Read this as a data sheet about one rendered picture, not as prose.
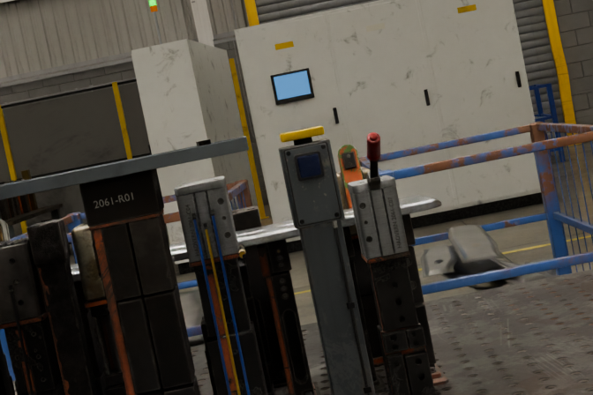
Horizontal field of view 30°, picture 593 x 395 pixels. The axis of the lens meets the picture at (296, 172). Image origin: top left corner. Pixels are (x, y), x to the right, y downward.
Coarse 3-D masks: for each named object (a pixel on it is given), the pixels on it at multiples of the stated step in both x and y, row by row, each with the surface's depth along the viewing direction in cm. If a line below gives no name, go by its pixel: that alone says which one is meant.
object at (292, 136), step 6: (318, 126) 153; (288, 132) 151; (294, 132) 151; (300, 132) 151; (306, 132) 151; (312, 132) 151; (318, 132) 151; (324, 132) 152; (282, 138) 151; (288, 138) 151; (294, 138) 151; (300, 138) 151; (306, 138) 153; (294, 144) 154; (300, 144) 153
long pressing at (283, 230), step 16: (352, 208) 195; (416, 208) 180; (432, 208) 180; (272, 224) 195; (288, 224) 190; (352, 224) 179; (240, 240) 179; (256, 240) 179; (272, 240) 179; (176, 256) 178
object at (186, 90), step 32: (160, 64) 956; (192, 64) 956; (224, 64) 1153; (160, 96) 958; (192, 96) 956; (224, 96) 1109; (160, 128) 960; (192, 128) 957; (224, 128) 1068; (224, 160) 1028
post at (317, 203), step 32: (288, 160) 151; (320, 160) 151; (288, 192) 152; (320, 192) 151; (320, 224) 152; (320, 256) 152; (320, 288) 152; (352, 288) 153; (320, 320) 153; (352, 320) 152; (352, 352) 153; (352, 384) 153
